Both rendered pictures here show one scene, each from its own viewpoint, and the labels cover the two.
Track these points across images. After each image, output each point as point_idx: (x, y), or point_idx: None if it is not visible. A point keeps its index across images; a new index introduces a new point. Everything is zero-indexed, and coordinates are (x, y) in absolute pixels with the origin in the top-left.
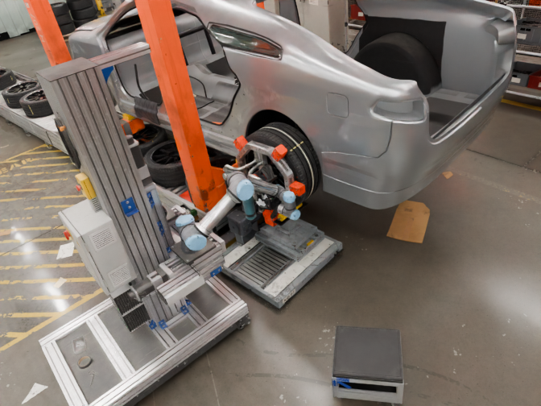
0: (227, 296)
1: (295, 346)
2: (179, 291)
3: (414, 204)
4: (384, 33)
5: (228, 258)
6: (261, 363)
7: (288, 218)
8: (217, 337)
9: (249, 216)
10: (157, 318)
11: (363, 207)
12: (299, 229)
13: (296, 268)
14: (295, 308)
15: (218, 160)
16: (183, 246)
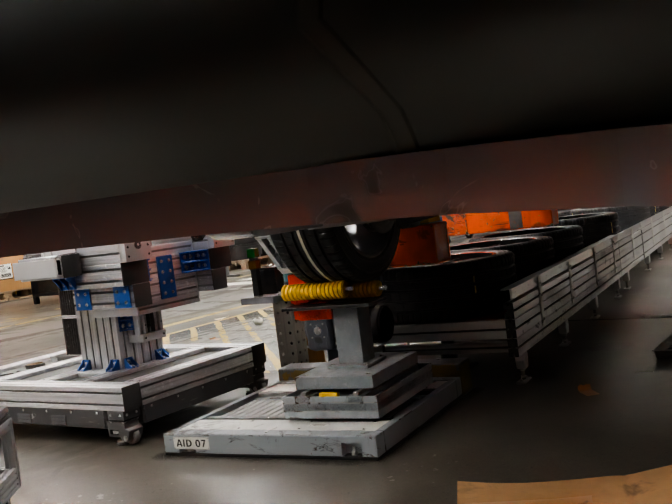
0: (142, 377)
1: (64, 483)
2: (26, 262)
3: (671, 485)
4: None
5: (288, 386)
6: (32, 471)
7: (304, 307)
8: (75, 415)
9: (284, 284)
10: (84, 351)
11: (589, 446)
12: (352, 369)
13: (268, 424)
14: (169, 464)
15: (483, 255)
16: None
